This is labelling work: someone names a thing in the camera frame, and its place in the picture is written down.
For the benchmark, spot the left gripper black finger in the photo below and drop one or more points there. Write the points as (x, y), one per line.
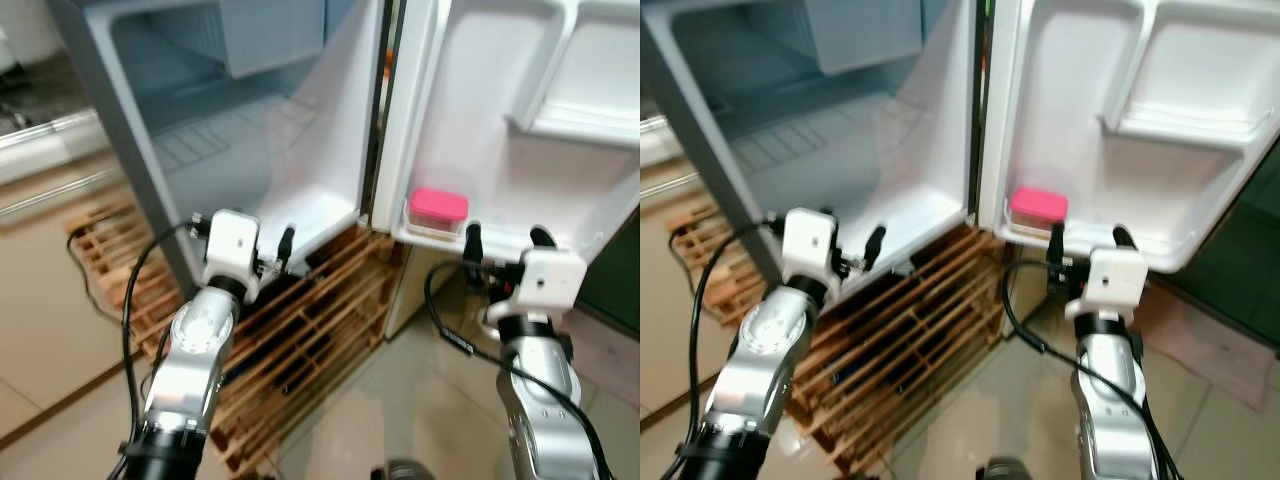
(286, 248)
(875, 247)

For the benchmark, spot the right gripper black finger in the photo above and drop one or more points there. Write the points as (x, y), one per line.
(543, 240)
(1125, 239)
(1056, 245)
(473, 245)

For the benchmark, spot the clear container with pink lid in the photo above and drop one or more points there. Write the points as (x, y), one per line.
(437, 205)
(1037, 203)

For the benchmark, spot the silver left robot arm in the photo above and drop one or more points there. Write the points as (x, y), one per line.
(770, 370)
(190, 370)

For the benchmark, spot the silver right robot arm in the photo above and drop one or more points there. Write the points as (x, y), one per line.
(540, 410)
(1110, 410)

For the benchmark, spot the dark grey fridge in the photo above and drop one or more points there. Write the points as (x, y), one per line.
(200, 150)
(800, 150)

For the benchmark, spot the white lined fridge door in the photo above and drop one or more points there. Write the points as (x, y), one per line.
(480, 120)
(1080, 120)

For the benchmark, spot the grey fridge inner compartment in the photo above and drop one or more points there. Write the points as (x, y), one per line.
(870, 35)
(270, 35)

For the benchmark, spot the dark glass sliding door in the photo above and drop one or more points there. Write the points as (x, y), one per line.
(1240, 250)
(620, 280)

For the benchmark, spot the beige kitchen cabinet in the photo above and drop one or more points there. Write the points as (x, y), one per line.
(660, 300)
(40, 300)

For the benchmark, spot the wooden wine rack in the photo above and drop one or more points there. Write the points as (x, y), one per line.
(690, 225)
(105, 235)

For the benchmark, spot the grey right robot foot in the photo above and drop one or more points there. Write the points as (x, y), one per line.
(1012, 471)
(402, 472)

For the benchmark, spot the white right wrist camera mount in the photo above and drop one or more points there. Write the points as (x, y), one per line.
(545, 280)
(1115, 280)

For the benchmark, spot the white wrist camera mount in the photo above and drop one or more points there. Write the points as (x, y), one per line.
(810, 240)
(232, 245)
(1115, 280)
(545, 280)

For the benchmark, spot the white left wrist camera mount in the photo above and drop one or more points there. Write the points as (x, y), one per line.
(810, 240)
(232, 245)

